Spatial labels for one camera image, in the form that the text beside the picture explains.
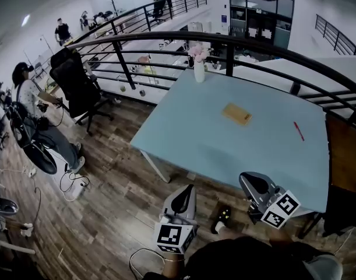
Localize person's black shoe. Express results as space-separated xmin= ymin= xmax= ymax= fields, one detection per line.
xmin=210 ymin=205 xmax=232 ymax=235

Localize person's left forearm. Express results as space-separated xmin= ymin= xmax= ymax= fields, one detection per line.
xmin=162 ymin=252 xmax=186 ymax=279

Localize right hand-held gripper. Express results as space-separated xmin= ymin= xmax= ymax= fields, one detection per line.
xmin=238 ymin=171 xmax=301 ymax=230

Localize pink flowers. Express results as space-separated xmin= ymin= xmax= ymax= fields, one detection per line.
xmin=188 ymin=43 xmax=210 ymax=62

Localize white vase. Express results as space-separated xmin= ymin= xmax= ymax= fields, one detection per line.
xmin=193 ymin=57 xmax=206 ymax=83

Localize brown notebook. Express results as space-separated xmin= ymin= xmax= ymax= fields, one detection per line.
xmin=221 ymin=103 xmax=253 ymax=127

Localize black framed glass partition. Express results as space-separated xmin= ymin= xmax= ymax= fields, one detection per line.
xmin=228 ymin=0 xmax=297 ymax=50

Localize white power strip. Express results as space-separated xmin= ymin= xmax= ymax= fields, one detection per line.
xmin=71 ymin=184 xmax=86 ymax=201

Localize red pen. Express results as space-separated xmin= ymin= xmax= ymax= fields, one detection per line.
xmin=293 ymin=121 xmax=305 ymax=142

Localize white cable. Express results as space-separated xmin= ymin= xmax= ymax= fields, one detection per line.
xmin=129 ymin=247 xmax=167 ymax=280

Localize black metal railing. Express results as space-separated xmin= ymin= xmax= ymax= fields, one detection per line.
xmin=315 ymin=13 xmax=356 ymax=60
xmin=65 ymin=0 xmax=356 ymax=128

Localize person's grey garment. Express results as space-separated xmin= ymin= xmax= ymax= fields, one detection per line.
xmin=304 ymin=254 xmax=344 ymax=280

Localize person's right forearm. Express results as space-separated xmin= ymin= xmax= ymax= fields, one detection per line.
xmin=267 ymin=228 xmax=292 ymax=245

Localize brown wooden table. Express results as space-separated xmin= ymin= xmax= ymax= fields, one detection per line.
xmin=325 ymin=114 xmax=356 ymax=195

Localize black office chair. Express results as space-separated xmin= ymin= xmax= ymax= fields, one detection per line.
xmin=49 ymin=47 xmax=115 ymax=137

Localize person's black top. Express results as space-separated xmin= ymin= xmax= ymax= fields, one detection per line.
xmin=142 ymin=235 xmax=341 ymax=280

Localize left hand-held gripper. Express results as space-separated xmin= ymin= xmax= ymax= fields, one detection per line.
xmin=153 ymin=184 xmax=199 ymax=255

